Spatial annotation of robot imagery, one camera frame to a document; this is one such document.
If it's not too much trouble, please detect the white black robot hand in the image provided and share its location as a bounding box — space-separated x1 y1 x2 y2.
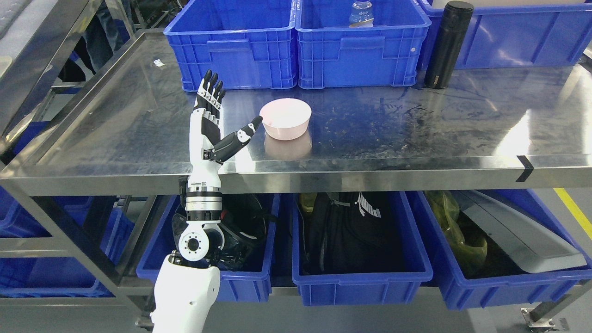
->
187 69 263 188

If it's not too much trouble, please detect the pink bowl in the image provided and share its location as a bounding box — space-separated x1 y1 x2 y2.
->
259 98 312 141

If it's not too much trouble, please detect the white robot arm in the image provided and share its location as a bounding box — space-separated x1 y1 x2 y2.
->
150 177 225 333

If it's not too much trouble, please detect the stainless steel shelf rack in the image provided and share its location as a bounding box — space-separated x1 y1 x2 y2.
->
0 0 139 153

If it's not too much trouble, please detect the blue crate top middle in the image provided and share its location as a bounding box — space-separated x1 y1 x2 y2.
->
295 0 431 89

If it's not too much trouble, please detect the blue crate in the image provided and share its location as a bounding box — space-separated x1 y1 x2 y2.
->
295 0 431 89
416 0 592 71
164 0 298 92

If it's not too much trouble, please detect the blue bin lower middle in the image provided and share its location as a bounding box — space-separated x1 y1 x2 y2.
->
288 191 433 306

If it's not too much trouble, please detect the blue bin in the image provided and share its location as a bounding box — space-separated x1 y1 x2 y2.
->
406 191 592 310
288 191 433 306
136 194 280 302

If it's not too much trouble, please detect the black helmet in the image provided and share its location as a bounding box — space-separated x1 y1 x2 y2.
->
172 194 275 271

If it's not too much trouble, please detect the blue crate top left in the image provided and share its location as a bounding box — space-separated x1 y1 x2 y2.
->
164 0 298 92

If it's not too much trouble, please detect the blue bin lower left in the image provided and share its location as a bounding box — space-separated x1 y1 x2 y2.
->
136 194 280 302

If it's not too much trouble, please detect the black backpack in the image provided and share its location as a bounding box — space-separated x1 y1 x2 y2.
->
302 191 405 275

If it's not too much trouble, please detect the clear plastic water bottle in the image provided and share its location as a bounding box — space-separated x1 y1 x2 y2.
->
349 0 374 28

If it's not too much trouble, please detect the yellow-green plastic item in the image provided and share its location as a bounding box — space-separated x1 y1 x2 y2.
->
423 191 488 278

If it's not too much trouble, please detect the black thermos bottle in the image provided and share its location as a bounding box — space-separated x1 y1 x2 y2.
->
424 0 474 89

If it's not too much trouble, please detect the blue crate top right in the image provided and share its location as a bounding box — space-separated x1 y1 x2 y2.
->
416 0 592 71

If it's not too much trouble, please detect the blue bin lower right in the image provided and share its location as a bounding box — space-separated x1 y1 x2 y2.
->
406 191 592 310

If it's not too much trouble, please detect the black tape strip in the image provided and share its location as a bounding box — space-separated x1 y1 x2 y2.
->
516 154 535 183

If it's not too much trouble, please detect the grey flat panel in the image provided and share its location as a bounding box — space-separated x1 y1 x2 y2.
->
451 190 586 273

